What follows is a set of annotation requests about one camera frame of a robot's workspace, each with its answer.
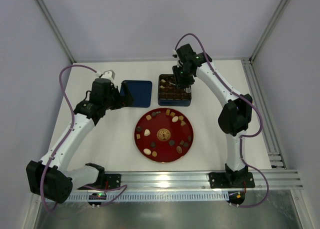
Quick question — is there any blue tin lid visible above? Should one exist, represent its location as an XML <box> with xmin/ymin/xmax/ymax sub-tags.
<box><xmin>124</xmin><ymin>80</ymin><xmax>153</xmax><ymax>108</ymax></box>

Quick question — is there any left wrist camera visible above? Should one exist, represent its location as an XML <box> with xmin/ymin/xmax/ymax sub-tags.
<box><xmin>95</xmin><ymin>70</ymin><xmax>115</xmax><ymax>84</ymax></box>

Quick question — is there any white swirl oval chocolate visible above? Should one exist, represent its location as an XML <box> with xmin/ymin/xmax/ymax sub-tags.
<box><xmin>143</xmin><ymin>148</ymin><xmax>151</xmax><ymax>155</ymax></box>

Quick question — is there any aluminium mounting rail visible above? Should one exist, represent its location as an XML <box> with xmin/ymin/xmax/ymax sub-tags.
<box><xmin>119</xmin><ymin>169</ymin><xmax>303</xmax><ymax>190</ymax></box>

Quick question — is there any red round plate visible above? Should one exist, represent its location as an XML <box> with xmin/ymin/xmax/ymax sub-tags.
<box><xmin>134</xmin><ymin>107</ymin><xmax>194</xmax><ymax>163</ymax></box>

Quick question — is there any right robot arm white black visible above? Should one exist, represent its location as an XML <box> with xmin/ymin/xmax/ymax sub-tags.
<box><xmin>172</xmin><ymin>44</ymin><xmax>253</xmax><ymax>187</ymax></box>

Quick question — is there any white shell chocolate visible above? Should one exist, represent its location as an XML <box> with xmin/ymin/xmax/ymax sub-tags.
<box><xmin>144</xmin><ymin>129</ymin><xmax>151</xmax><ymax>136</ymax></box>

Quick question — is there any brown oval chocolate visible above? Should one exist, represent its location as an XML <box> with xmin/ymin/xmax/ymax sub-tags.
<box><xmin>176</xmin><ymin>146</ymin><xmax>183</xmax><ymax>154</ymax></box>

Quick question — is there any white slotted cable duct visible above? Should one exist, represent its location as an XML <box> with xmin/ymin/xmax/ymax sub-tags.
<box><xmin>66</xmin><ymin>190</ymin><xmax>229</xmax><ymax>203</ymax></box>

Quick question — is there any blue chocolate box with tray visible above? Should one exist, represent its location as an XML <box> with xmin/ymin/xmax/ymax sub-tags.
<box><xmin>157</xmin><ymin>74</ymin><xmax>192</xmax><ymax>107</ymax></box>

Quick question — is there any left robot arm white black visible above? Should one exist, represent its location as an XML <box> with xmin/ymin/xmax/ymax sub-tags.
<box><xmin>26</xmin><ymin>78</ymin><xmax>134</xmax><ymax>204</ymax></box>

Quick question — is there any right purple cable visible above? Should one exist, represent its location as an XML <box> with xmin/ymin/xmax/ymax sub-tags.
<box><xmin>172</xmin><ymin>33</ymin><xmax>270</xmax><ymax>209</ymax></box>

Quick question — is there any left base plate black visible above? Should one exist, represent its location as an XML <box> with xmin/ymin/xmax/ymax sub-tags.
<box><xmin>104</xmin><ymin>173</ymin><xmax>122</xmax><ymax>190</ymax></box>

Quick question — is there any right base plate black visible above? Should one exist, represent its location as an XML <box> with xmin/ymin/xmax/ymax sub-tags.
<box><xmin>208</xmin><ymin>172</ymin><xmax>256</xmax><ymax>189</ymax></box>

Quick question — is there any base plate black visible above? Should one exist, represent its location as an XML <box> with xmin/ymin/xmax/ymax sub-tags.
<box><xmin>208</xmin><ymin>172</ymin><xmax>256</xmax><ymax>189</ymax></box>
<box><xmin>104</xmin><ymin>173</ymin><xmax>122</xmax><ymax>190</ymax></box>

